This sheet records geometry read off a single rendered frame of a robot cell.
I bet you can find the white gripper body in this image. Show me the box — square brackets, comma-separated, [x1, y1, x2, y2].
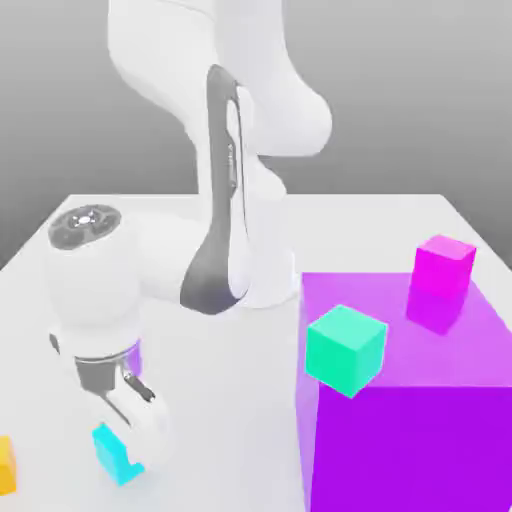
[102, 384, 174, 470]

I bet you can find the small cyan cube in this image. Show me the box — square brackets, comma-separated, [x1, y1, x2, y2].
[90, 422, 147, 488]

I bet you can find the small orange cube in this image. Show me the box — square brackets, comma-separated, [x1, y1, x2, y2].
[0, 435, 19, 497]

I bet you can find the small green cube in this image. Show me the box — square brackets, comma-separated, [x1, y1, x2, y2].
[304, 303, 389, 400]

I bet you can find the small magenta cube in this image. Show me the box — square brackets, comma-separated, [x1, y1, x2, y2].
[405, 234, 478, 336]

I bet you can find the large purple box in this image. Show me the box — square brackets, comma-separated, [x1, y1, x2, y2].
[295, 271, 512, 512]

